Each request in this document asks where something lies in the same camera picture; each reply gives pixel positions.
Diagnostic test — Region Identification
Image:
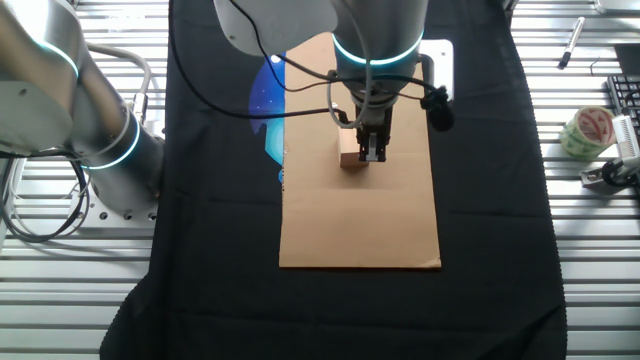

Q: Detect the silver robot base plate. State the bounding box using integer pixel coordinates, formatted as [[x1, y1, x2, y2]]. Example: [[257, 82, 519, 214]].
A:
[[69, 199, 161, 236]]

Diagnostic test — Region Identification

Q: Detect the silver black marker pen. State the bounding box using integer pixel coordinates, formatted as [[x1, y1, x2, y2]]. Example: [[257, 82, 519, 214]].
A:
[[557, 16, 586, 70]]

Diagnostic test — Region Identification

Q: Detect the brown cardboard sheet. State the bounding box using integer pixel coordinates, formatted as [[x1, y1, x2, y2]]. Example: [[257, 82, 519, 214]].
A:
[[278, 32, 443, 270]]

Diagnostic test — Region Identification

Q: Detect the small wooden block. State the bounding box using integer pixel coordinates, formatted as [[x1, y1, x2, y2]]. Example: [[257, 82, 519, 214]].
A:
[[338, 128, 369, 169]]

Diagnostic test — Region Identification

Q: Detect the thin black cable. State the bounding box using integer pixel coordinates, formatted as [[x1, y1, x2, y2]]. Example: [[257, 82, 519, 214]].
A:
[[227, 0, 441, 96]]

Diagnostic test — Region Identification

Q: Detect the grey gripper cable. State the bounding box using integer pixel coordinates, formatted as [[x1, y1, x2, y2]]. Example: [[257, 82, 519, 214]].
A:
[[327, 0, 374, 130]]

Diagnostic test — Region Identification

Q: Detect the grey flat device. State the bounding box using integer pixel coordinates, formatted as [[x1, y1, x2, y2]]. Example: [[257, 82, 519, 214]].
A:
[[593, 0, 640, 15]]

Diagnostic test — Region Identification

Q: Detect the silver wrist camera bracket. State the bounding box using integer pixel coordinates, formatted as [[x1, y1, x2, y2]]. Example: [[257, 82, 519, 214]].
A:
[[418, 38, 455, 101]]

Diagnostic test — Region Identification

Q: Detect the black base cable bundle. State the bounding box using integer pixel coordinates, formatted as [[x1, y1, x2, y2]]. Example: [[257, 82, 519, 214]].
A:
[[0, 149, 92, 245]]

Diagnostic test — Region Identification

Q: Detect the black cloth with blue print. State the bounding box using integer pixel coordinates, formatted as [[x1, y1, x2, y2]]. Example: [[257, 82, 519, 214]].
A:
[[99, 0, 569, 360]]

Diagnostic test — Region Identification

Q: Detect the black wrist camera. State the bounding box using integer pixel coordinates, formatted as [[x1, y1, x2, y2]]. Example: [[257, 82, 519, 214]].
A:
[[419, 85, 456, 133]]

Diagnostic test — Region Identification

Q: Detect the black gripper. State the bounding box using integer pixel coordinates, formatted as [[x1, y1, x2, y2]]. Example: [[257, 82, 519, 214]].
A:
[[354, 102, 394, 164]]

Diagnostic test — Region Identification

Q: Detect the clear packing tape roll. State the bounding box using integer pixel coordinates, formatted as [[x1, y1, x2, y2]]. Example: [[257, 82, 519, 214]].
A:
[[558, 105, 617, 162]]

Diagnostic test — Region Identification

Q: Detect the black keyboard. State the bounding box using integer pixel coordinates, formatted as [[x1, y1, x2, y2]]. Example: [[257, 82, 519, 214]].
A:
[[606, 74, 640, 139]]

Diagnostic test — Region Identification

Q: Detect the thick black cable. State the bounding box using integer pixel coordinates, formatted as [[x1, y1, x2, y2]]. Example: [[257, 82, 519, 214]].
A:
[[167, 0, 350, 124]]

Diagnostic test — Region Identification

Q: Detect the grey cable with metal connector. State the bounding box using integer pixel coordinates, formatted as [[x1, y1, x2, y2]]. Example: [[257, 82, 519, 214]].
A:
[[85, 42, 153, 126]]

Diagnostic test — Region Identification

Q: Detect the black box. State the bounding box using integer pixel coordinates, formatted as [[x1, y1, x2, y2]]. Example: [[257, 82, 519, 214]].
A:
[[613, 43, 640, 76]]

